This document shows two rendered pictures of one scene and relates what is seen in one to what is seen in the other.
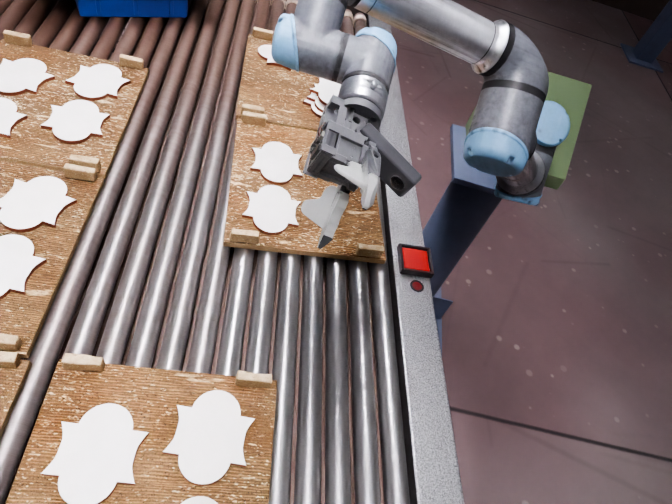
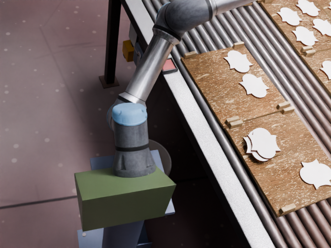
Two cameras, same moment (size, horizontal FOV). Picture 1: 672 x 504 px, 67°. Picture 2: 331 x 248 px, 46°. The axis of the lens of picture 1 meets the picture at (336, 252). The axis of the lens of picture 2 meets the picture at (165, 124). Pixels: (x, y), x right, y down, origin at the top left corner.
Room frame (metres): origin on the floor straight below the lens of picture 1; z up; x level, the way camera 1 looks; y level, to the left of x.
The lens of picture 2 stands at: (2.03, -0.50, 2.18)
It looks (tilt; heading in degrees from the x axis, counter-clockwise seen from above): 53 degrees down; 162
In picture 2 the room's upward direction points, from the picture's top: 16 degrees clockwise
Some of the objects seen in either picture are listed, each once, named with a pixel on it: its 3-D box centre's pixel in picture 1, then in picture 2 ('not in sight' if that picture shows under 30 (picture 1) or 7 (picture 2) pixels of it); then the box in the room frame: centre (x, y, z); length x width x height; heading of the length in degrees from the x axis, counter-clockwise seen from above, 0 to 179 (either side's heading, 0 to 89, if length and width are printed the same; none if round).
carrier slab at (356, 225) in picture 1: (305, 186); (234, 82); (0.88, 0.12, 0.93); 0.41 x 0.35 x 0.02; 19
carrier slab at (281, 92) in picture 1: (303, 85); (285, 157); (1.28, 0.26, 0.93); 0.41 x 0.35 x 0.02; 18
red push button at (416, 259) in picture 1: (415, 260); (167, 65); (0.79, -0.17, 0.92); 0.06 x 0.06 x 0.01; 17
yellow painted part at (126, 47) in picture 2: not in sight; (133, 40); (0.43, -0.29, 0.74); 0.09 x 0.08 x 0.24; 17
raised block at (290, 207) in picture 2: not in sight; (287, 208); (1.50, 0.19, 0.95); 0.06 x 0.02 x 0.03; 108
